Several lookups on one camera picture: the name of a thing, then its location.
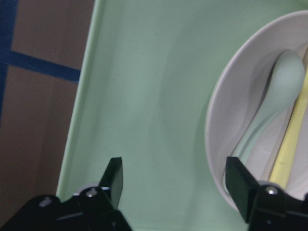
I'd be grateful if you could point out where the pale green plastic spoon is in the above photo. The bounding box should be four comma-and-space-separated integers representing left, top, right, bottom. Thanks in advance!
222, 49, 306, 193

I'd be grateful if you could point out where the light green plastic tray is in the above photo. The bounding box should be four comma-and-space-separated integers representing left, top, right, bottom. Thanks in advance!
57, 0, 307, 231

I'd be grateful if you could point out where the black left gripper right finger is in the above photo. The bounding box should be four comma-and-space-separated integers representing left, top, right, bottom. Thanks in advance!
225, 156, 259, 223

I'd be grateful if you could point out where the yellow plastic fork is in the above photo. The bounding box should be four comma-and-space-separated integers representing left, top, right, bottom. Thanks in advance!
269, 45, 308, 191

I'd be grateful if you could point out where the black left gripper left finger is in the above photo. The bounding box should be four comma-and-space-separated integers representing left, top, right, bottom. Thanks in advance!
98, 157, 123, 209

